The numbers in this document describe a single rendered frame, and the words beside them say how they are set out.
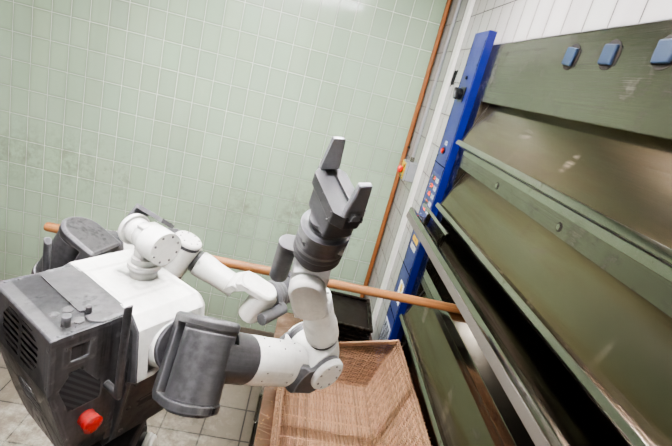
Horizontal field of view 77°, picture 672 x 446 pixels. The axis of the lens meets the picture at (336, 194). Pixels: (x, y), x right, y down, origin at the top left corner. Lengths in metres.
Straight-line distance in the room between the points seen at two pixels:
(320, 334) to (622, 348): 0.54
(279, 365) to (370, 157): 1.87
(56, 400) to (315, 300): 0.43
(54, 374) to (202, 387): 0.22
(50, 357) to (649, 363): 0.92
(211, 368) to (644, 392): 0.68
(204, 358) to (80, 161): 2.30
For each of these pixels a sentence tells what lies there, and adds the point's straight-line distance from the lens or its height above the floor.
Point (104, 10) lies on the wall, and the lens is 2.79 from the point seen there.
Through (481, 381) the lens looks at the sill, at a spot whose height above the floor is 1.17.
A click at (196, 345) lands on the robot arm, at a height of 1.39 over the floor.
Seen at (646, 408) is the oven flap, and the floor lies 1.50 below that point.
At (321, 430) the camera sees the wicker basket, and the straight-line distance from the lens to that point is 1.82.
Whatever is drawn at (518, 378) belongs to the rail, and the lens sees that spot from 0.88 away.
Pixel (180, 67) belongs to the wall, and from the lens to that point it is 2.63.
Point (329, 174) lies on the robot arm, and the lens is 0.68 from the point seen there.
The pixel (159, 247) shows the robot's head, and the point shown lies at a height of 1.48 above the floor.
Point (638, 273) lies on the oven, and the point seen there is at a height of 1.66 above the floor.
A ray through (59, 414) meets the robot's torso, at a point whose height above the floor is 1.25.
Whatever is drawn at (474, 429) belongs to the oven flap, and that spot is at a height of 1.04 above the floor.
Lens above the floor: 1.86
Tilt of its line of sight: 16 degrees down
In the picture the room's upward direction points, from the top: 14 degrees clockwise
